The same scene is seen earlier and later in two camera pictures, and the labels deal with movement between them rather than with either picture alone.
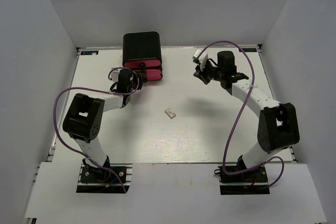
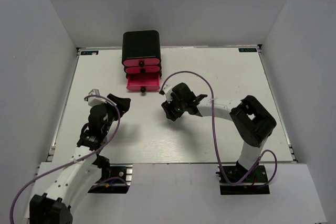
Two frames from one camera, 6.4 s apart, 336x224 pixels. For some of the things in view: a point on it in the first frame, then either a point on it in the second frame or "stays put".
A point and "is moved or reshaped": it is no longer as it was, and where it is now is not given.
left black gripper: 141,80 to 123,104
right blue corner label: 248,50 stays put
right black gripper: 202,74 to 171,114
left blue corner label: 89,52 stays put
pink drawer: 154,75 is moved or reshaped
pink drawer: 136,63 stays put
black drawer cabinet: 142,51 stays put
